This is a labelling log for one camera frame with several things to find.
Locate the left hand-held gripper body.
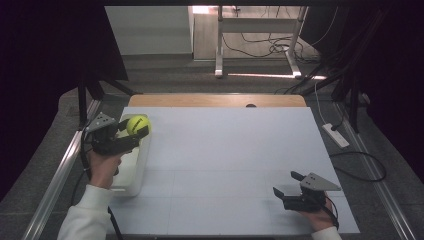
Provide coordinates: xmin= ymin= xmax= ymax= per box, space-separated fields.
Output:
xmin=84 ymin=111 xmax=141 ymax=157

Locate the black plug with cable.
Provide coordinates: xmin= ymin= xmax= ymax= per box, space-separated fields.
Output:
xmin=330 ymin=99 xmax=349 ymax=132

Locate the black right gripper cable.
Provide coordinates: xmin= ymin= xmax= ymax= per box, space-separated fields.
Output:
xmin=323 ymin=194 xmax=341 ymax=230

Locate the white board sheet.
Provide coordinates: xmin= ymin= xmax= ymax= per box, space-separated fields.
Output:
xmin=105 ymin=106 xmax=361 ymax=236

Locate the black looped floor cable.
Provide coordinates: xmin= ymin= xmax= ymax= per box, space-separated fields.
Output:
xmin=329 ymin=151 xmax=388 ymax=183

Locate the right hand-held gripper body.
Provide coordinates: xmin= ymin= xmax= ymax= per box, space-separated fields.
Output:
xmin=282 ymin=171 xmax=343 ymax=213

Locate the person's right hand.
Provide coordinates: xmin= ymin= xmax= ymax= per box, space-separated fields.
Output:
xmin=298 ymin=199 xmax=339 ymax=232

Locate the white plastic bin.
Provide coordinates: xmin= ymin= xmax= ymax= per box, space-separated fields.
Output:
xmin=109 ymin=113 xmax=153 ymax=198

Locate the white desk frame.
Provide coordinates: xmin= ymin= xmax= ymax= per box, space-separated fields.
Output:
xmin=214 ymin=5 xmax=309 ymax=80

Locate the aluminium floor rail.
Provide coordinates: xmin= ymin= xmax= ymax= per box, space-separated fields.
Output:
xmin=334 ymin=101 xmax=418 ymax=240
xmin=21 ymin=99 xmax=101 ymax=240

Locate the yellow tennis ball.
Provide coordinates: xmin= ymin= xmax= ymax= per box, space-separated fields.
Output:
xmin=126 ymin=114 xmax=152 ymax=136

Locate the thin white cable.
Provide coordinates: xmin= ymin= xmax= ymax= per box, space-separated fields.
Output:
xmin=314 ymin=81 xmax=327 ymax=125

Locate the black curtain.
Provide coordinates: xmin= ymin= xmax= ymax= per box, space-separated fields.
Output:
xmin=0 ymin=0 xmax=129 ymax=201
xmin=301 ymin=0 xmax=424 ymax=188

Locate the white cabinet panel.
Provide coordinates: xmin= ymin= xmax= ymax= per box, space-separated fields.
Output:
xmin=104 ymin=5 xmax=195 ymax=56

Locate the person's left hand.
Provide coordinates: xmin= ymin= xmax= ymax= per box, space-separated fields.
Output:
xmin=87 ymin=150 xmax=124 ymax=190

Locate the white power strip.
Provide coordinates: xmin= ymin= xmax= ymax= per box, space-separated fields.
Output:
xmin=321 ymin=122 xmax=351 ymax=149

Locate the tangle of black floor cables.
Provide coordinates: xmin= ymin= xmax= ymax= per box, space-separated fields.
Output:
xmin=221 ymin=5 xmax=339 ymax=64

